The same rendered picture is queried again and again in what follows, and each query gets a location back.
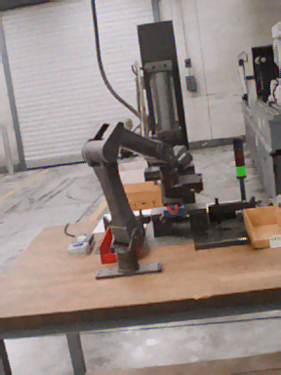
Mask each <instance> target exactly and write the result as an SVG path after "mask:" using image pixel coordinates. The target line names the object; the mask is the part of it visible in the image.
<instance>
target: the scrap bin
mask: <svg viewBox="0 0 281 375"><path fill-rule="evenodd" d="M111 241H112V232H111V229H110V227H108V229H107V231H106V233H105V235H104V237H103V238H102V241H101V243H100V246H99V250H100V260H101V264H102V265H104V264H112V263H117V259H116V254H111V251H110V248H109V246H110V245H111ZM141 241H142V238H141ZM140 253H141V242H140V247H139V248H137V255H138V259H139V257H140Z"/></svg>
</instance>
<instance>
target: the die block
mask: <svg viewBox="0 0 281 375"><path fill-rule="evenodd" d="M189 218H190V231H191V233H193V232H194V231H200V230H207V229H209V224H208V216H207V211H202V212H194V213H189ZM175 219H182V216H176V217H169V218H167V221H164V223H163V224H161V222H160V217H158V218H151V221H152V226H153V233H154V237H166V236H173V225H172V220H175Z"/></svg>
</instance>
